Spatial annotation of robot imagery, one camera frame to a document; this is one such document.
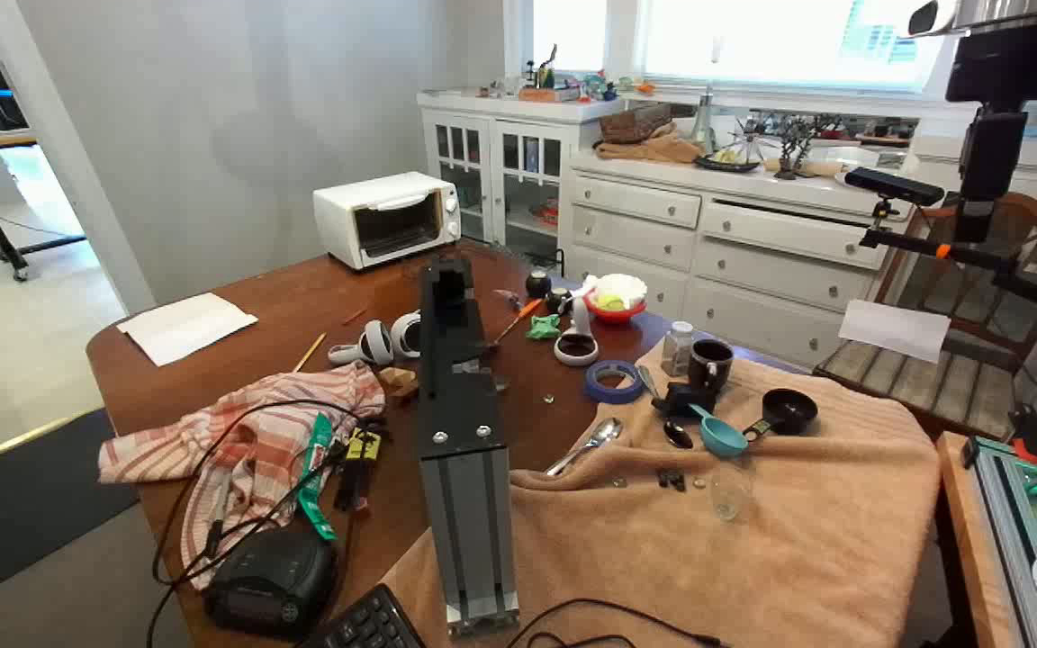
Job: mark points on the white toaster oven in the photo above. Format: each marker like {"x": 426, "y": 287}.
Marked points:
{"x": 351, "y": 202}

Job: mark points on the yellow ball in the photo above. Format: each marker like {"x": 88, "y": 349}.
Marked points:
{"x": 609, "y": 300}

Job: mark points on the small brown lump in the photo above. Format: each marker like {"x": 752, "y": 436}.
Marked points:
{"x": 399, "y": 382}

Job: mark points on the wooden pencil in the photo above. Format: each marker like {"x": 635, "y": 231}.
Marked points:
{"x": 311, "y": 354}

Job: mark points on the blue measuring cup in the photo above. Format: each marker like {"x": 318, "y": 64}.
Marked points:
{"x": 724, "y": 436}

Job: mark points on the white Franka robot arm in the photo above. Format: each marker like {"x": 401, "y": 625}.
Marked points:
{"x": 1023, "y": 67}

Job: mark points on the aluminium extrusion stand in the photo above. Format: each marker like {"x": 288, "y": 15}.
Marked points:
{"x": 466, "y": 507}

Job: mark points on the small black round object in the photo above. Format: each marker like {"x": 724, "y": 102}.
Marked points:
{"x": 537, "y": 287}

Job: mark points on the dark figurine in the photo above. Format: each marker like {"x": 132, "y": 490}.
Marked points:
{"x": 795, "y": 148}

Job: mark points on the tan terry towel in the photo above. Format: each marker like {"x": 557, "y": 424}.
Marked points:
{"x": 809, "y": 526}

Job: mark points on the small green toy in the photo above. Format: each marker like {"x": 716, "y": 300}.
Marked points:
{"x": 542, "y": 329}

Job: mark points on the metal spoon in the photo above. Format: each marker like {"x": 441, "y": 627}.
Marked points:
{"x": 606, "y": 429}

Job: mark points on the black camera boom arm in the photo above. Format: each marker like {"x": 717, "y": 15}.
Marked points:
{"x": 974, "y": 256}

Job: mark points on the black box device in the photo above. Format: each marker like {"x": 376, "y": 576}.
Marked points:
{"x": 448, "y": 291}

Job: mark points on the white glass door cabinet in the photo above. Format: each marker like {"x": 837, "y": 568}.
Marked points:
{"x": 485, "y": 120}

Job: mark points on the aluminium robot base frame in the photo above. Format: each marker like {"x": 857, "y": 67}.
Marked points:
{"x": 1009, "y": 526}

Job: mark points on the small black measuring cup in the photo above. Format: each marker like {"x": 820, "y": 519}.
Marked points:
{"x": 670, "y": 405}

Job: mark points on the wooden platform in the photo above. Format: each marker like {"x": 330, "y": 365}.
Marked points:
{"x": 964, "y": 552}

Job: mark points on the large black measuring cup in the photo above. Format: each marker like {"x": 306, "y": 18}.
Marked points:
{"x": 789, "y": 411}

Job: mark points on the red bowl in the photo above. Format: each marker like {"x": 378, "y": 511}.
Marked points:
{"x": 614, "y": 319}

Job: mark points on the black stereo camera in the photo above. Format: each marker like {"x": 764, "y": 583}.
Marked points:
{"x": 891, "y": 184}

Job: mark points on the red striped cloth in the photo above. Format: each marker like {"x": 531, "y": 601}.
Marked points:
{"x": 170, "y": 443}

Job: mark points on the white framed window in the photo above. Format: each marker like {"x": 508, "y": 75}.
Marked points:
{"x": 665, "y": 39}

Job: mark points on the black keyboard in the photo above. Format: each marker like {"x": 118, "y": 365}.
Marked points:
{"x": 362, "y": 625}

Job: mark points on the brown woven basket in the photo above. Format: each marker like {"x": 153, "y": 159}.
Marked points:
{"x": 635, "y": 124}

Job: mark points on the white paper sheet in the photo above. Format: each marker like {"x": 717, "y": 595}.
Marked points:
{"x": 180, "y": 325}
{"x": 891, "y": 329}

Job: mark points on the blue tape roll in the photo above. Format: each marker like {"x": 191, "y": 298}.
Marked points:
{"x": 590, "y": 382}

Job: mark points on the dark floor mat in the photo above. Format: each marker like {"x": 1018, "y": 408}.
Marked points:
{"x": 17, "y": 517}

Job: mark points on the wooden board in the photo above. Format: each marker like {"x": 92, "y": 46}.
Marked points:
{"x": 665, "y": 148}

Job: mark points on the white rimmed dark tape roll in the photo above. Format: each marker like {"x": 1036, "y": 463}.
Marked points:
{"x": 576, "y": 360}

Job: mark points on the small black clip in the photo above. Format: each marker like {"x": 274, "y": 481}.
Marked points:
{"x": 670, "y": 481}

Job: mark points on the yellow black tool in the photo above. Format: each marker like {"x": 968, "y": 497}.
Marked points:
{"x": 362, "y": 456}

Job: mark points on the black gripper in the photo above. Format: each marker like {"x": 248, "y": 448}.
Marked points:
{"x": 991, "y": 148}

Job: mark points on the wooden slatted chair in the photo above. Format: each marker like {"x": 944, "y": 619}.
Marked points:
{"x": 988, "y": 216}

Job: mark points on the clear drinking glass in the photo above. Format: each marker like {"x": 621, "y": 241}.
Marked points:
{"x": 733, "y": 493}

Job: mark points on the clear glass bottle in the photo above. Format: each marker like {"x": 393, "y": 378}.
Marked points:
{"x": 703, "y": 129}

